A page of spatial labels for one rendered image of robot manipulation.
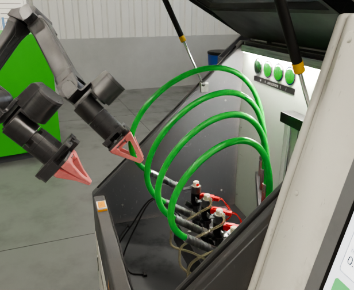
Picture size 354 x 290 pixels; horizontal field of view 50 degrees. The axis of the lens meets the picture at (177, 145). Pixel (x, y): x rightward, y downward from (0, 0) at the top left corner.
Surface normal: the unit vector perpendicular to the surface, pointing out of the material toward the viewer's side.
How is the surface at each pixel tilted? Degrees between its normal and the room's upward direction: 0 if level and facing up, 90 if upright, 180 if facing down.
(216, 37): 90
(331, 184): 76
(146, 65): 90
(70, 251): 0
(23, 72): 90
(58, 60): 47
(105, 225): 0
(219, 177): 90
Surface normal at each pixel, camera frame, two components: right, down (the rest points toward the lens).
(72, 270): 0.00, -0.94
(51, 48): -0.39, -0.42
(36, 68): 0.47, 0.30
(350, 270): -0.93, -0.12
